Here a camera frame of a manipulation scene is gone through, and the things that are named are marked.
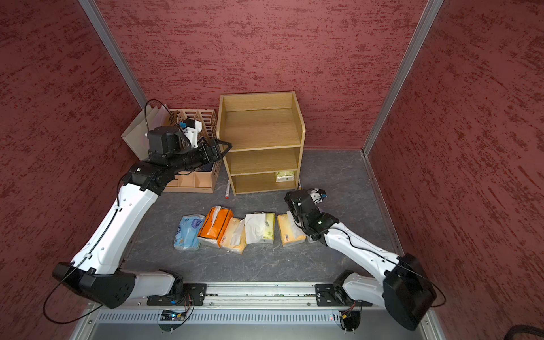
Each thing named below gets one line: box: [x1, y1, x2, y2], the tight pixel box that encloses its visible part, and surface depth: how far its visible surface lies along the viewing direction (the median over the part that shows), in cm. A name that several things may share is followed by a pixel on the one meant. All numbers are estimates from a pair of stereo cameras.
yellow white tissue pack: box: [277, 210, 307, 247], surface depth 86 cm
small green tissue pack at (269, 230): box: [262, 212, 276, 244], surface depth 87 cm
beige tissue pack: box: [219, 217, 248, 255], surface depth 84 cm
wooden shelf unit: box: [216, 91, 306, 195], surface depth 91 cm
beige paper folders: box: [121, 104, 173, 161], surface depth 91 cm
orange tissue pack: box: [196, 205, 235, 248], surface depth 85 cm
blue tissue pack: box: [173, 213, 206, 251], surface depth 87 cm
